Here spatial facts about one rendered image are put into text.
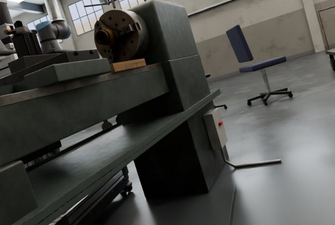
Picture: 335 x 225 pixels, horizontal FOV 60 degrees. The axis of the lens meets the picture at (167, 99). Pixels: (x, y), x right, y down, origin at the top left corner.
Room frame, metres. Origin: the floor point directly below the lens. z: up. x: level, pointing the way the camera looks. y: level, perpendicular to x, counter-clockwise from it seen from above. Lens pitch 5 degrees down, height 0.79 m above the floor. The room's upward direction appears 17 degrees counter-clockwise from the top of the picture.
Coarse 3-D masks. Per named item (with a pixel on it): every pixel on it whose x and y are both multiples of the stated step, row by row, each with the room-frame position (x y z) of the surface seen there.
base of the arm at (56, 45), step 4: (44, 40) 2.08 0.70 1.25; (48, 40) 2.08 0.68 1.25; (52, 40) 2.10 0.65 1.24; (56, 40) 2.13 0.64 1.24; (40, 44) 2.10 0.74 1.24; (44, 44) 2.07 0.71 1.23; (48, 44) 2.07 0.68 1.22; (52, 44) 2.08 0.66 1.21; (56, 44) 2.10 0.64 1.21; (44, 48) 2.07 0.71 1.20; (48, 48) 2.06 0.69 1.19; (52, 48) 2.07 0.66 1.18; (56, 48) 2.08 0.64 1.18; (60, 48) 2.11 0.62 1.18; (44, 52) 2.06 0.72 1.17
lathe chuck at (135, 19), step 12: (108, 12) 1.74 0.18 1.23; (120, 12) 1.70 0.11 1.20; (132, 12) 1.76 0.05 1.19; (108, 24) 1.75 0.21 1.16; (120, 24) 1.71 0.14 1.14; (132, 36) 1.69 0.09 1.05; (144, 36) 1.73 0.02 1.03; (120, 48) 1.73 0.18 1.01; (132, 48) 1.70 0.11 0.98; (144, 48) 1.76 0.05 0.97; (108, 60) 1.78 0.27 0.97; (120, 60) 1.75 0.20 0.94
